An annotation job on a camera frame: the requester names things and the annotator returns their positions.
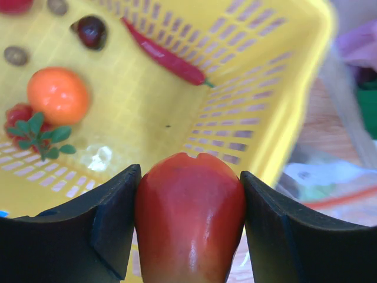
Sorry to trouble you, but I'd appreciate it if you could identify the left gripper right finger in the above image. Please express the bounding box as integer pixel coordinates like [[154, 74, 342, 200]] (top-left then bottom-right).
[[240, 171, 376, 282]]

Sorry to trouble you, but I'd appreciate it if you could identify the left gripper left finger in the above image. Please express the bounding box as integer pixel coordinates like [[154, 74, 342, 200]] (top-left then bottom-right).
[[1, 164, 141, 282]]

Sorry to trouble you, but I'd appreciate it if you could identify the clear zip top bag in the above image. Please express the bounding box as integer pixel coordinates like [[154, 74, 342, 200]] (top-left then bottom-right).
[[275, 144, 376, 226]]

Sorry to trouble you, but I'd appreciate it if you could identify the red lychee with leaves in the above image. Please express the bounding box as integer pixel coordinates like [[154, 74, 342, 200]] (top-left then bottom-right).
[[4, 103, 77, 160]]

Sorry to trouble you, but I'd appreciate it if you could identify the orange persimmon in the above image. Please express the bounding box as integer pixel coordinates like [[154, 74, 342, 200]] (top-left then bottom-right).
[[27, 67, 90, 126]]

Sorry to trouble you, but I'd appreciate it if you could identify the dark mangosteen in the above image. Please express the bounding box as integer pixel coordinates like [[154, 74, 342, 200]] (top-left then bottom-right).
[[70, 15, 107, 51]]

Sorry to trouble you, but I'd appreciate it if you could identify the green tank top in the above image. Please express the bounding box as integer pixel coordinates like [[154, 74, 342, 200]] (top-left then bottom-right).
[[356, 80, 376, 140]]

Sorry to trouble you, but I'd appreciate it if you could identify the yellow plastic basket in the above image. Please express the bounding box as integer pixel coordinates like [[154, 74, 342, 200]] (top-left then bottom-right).
[[1, 1, 335, 219]]

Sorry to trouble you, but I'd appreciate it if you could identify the red chili pepper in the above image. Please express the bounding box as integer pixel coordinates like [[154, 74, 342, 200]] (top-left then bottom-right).
[[121, 17, 214, 88]]

